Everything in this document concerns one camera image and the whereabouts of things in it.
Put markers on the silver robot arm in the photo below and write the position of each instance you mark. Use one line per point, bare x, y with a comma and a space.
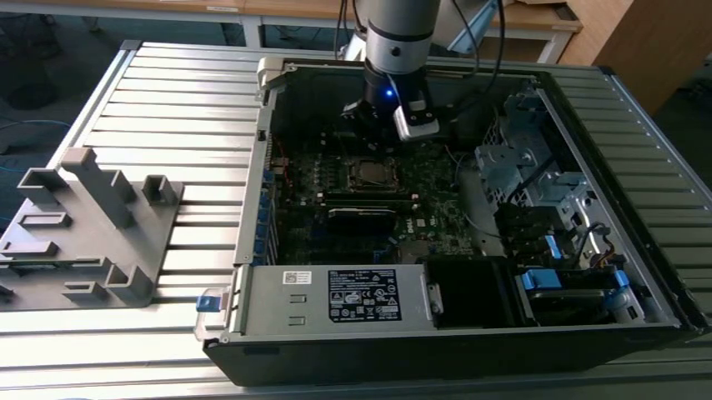
397, 29

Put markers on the cpu socket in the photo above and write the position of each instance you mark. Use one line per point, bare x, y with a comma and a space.
350, 187

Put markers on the ram slot white clips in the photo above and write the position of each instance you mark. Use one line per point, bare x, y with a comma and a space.
368, 205
368, 193

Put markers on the beige case latch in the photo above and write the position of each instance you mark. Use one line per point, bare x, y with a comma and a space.
270, 68

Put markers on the silver drive cage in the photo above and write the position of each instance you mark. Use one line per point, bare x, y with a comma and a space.
501, 160

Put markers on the green motherboard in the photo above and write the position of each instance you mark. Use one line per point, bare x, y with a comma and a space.
440, 216

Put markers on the black graphics card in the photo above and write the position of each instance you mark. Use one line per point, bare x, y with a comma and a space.
361, 227

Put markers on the blue drive latch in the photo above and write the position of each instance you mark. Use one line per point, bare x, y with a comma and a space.
552, 246

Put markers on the wooden cabinet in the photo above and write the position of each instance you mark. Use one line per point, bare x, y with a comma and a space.
656, 41

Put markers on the silver power supply unit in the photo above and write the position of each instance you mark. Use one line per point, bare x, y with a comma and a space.
268, 291

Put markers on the blue disk carrier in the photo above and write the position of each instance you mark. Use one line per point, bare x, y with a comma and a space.
540, 278

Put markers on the blue case latch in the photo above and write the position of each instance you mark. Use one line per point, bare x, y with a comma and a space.
209, 302

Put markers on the black hard disk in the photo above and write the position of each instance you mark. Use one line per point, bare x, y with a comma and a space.
567, 306

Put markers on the grey parts rack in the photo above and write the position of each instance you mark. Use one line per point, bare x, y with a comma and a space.
89, 250

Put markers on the black pc case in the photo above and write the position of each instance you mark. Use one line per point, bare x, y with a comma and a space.
389, 366

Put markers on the green ram stick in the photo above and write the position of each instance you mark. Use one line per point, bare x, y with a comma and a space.
39, 265

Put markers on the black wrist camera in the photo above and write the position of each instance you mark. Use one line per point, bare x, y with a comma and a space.
358, 112

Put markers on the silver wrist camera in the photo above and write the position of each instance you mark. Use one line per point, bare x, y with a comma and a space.
415, 129

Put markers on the wooden desk white frame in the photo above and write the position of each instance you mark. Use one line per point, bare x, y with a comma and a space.
294, 6
139, 10

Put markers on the black plastic duct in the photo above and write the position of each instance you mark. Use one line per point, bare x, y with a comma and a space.
473, 291

